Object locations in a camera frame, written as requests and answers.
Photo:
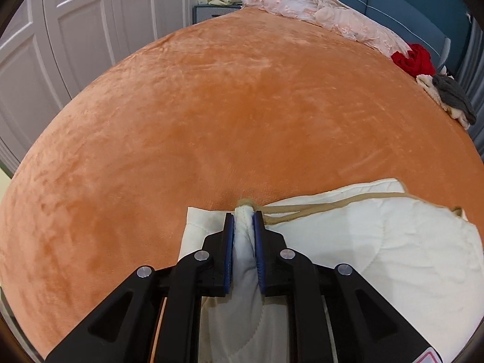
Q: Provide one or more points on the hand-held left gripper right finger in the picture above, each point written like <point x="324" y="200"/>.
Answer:
<point x="259" y="249"/>

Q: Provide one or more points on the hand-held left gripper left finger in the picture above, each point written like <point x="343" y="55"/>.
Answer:
<point x="228" y="253"/>

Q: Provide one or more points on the white quilted jacket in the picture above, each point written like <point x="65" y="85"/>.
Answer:
<point x="378" y="253"/>

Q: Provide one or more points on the orange plush blanket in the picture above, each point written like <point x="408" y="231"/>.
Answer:
<point x="227" y="102"/>

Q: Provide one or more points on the cream fluffy garment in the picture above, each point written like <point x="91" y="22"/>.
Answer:
<point x="427" y="83"/>

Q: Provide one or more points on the blue grey nightstand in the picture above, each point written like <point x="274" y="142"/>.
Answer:
<point x="211" y="15"/>

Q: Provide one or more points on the red cloth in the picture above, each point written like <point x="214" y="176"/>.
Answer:
<point x="414" y="60"/>

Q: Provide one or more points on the pink floral quilt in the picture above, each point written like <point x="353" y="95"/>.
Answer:
<point x="321" y="11"/>

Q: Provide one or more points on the grey knit garment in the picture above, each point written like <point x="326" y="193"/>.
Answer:
<point x="453" y="96"/>

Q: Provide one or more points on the grey curtain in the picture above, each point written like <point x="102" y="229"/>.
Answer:
<point x="474" y="83"/>

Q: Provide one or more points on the white panelled wardrobe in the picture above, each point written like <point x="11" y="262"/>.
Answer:
<point x="75" y="26"/>

